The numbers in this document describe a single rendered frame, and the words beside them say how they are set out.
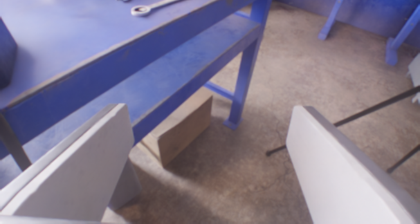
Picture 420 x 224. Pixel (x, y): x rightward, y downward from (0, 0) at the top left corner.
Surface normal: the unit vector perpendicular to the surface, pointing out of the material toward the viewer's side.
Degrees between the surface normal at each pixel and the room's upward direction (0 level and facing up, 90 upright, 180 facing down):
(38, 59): 0
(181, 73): 0
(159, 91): 0
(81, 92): 90
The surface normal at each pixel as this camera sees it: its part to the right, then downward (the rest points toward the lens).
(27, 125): 0.83, 0.44
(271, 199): 0.07, -0.69
